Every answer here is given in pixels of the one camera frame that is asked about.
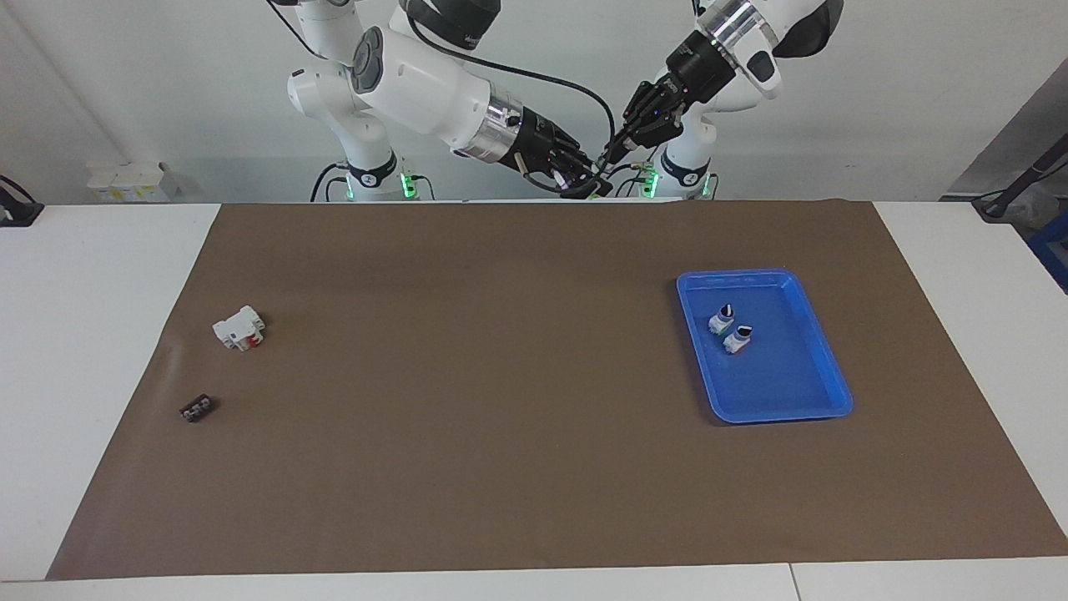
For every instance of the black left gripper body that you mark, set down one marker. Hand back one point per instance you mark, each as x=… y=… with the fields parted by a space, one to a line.
x=688 y=75

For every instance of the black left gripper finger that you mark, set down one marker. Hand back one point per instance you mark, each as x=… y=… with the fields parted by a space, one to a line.
x=655 y=136

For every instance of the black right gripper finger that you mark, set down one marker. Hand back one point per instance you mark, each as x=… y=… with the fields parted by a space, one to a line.
x=617 y=150
x=581 y=160
x=580 y=189

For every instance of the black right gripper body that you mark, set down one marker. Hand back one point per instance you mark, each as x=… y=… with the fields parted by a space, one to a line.
x=538 y=146

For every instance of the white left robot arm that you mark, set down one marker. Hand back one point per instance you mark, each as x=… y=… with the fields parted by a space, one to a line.
x=784 y=33

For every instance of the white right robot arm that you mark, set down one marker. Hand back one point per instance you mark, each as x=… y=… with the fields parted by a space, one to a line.
x=417 y=83

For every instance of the blue plastic tray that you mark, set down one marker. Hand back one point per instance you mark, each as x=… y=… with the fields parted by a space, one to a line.
x=776 y=380

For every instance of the brown paper table mat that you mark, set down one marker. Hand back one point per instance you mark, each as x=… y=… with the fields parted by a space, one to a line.
x=534 y=467

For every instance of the black stand pole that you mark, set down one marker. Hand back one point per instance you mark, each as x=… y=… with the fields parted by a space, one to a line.
x=1022 y=179

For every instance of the white circuit breaker red lever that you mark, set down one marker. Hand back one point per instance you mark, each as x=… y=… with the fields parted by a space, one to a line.
x=238 y=328

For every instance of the blue crate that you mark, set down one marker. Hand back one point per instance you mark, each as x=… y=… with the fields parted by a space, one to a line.
x=1053 y=250

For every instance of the white cardboard box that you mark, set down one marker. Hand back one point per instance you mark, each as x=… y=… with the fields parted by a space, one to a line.
x=129 y=182

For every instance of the small dark terminal block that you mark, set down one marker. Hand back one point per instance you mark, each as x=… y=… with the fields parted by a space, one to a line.
x=198 y=408

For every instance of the white selector switch black knob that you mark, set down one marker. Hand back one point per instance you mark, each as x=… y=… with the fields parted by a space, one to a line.
x=738 y=340
x=721 y=320

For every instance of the black desk mount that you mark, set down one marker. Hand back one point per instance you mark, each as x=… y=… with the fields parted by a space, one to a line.
x=17 y=210

